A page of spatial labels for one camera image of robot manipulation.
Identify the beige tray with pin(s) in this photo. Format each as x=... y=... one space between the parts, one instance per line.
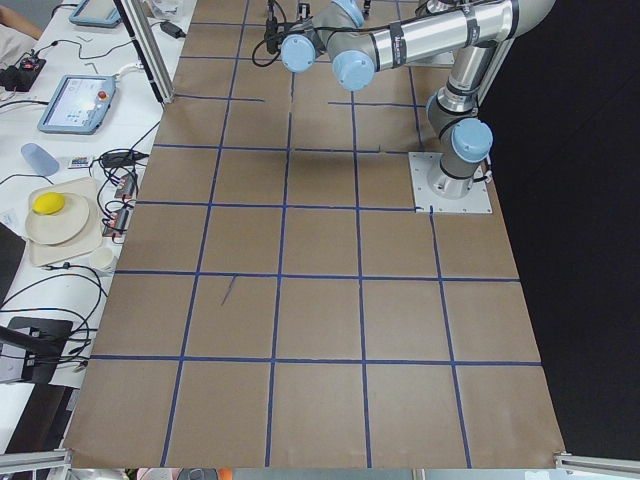
x=86 y=241

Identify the white paper cup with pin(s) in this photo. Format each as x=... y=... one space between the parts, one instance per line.
x=103 y=260

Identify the beige plate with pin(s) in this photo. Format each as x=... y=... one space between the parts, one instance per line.
x=60 y=227

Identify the light blue plastic cup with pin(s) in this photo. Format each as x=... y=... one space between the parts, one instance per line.
x=41 y=161

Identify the black power adapter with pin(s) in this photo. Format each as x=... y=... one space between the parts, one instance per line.
x=172 y=29

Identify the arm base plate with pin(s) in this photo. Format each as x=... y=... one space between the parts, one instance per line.
x=435 y=192

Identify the black monitor stand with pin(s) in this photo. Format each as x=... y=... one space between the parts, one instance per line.
x=31 y=349

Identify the aluminium frame post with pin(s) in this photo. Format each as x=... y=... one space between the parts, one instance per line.
x=141 y=35

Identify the yellow lemon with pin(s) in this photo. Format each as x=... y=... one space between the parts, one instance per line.
x=49 y=203

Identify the blue teach pendant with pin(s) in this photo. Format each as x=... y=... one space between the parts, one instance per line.
x=96 y=13
x=79 y=105

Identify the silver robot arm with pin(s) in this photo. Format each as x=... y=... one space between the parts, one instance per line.
x=473 y=30

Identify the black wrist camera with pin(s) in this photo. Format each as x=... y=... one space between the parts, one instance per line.
x=271 y=29

